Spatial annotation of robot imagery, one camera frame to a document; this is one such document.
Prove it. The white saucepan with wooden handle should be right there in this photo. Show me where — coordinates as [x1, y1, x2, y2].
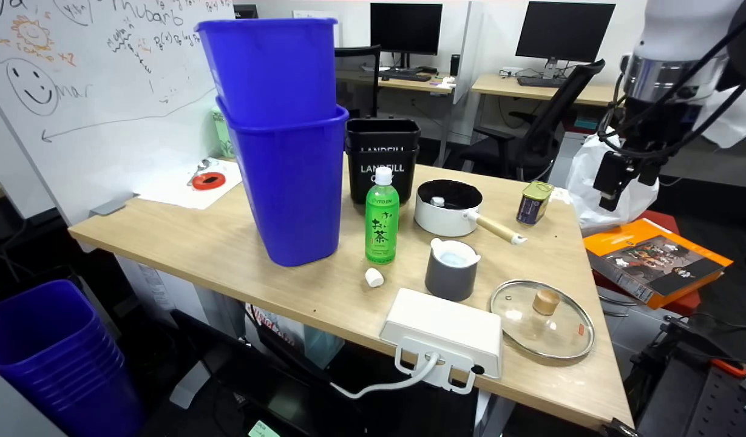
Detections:
[414, 179, 529, 246]

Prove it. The orange printed box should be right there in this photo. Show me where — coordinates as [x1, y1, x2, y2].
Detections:
[583, 218, 734, 310]

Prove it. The black monitor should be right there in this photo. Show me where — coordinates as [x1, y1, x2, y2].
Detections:
[515, 1, 617, 80]
[370, 2, 444, 69]

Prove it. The stack of blue bins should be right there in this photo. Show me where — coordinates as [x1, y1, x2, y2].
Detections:
[0, 279, 145, 437]

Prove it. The white desk partition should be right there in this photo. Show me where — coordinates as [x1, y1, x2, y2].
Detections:
[452, 0, 486, 105]

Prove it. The printed cardboard box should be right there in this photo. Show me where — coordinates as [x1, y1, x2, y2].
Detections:
[245, 303, 308, 351]

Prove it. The small metal tool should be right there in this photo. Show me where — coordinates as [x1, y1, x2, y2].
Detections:
[187, 158, 213, 186]

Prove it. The white paper sheet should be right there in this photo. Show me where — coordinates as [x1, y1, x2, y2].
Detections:
[135, 157, 244, 211]

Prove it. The glass lid with wooden knob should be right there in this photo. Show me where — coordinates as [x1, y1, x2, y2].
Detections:
[489, 279, 596, 361]

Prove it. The grey cup with white lid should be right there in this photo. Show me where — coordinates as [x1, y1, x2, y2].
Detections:
[424, 237, 481, 303]

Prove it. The black office chair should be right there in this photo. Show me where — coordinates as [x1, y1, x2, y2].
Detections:
[444, 58, 606, 183]
[334, 45, 382, 120]

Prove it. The white plastic bag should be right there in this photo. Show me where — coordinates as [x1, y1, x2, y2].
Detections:
[566, 130, 660, 231]

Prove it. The blue plastic bin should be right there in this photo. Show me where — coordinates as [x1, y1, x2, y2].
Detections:
[216, 96, 350, 268]
[194, 18, 339, 124]

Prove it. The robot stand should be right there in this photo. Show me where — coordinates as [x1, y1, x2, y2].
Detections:
[623, 312, 746, 437]

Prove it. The red tape roll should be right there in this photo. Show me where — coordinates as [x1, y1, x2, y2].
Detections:
[191, 172, 227, 191]

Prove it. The green carton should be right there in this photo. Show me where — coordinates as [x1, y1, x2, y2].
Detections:
[211, 107, 236, 160]

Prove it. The green tea bottle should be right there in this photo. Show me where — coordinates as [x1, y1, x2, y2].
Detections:
[365, 166, 401, 266]

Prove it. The white box device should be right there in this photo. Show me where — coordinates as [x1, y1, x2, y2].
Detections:
[379, 288, 503, 396]

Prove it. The dark blue and gold can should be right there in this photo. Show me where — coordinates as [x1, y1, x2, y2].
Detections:
[516, 180, 555, 227]

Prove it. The black waste bin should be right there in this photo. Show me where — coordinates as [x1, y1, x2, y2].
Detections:
[346, 141, 420, 206]
[346, 118, 422, 151]

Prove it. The wooden desk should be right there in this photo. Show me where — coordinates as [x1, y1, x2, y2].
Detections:
[471, 73, 617, 146]
[335, 68, 456, 168]

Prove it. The whiteboard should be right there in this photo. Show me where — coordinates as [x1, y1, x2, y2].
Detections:
[0, 0, 237, 226]

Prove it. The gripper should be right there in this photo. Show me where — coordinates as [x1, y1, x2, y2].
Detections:
[593, 97, 702, 212]

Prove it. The white cable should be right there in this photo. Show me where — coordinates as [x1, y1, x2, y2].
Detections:
[330, 352, 441, 400]

